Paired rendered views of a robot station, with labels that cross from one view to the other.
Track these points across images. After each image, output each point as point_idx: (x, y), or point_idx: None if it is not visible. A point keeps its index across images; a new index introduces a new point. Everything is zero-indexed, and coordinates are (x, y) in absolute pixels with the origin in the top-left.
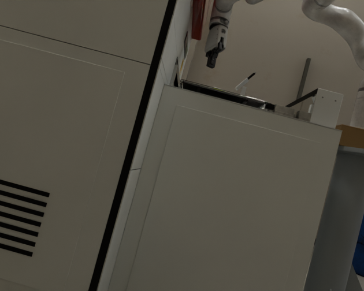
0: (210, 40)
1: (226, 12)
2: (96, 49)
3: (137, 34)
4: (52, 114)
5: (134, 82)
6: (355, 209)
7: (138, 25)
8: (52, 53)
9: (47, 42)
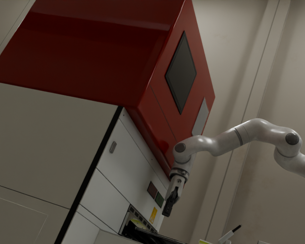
0: (168, 190)
1: (184, 164)
2: (32, 195)
3: (65, 184)
4: None
5: (53, 224)
6: None
7: (68, 176)
8: None
9: None
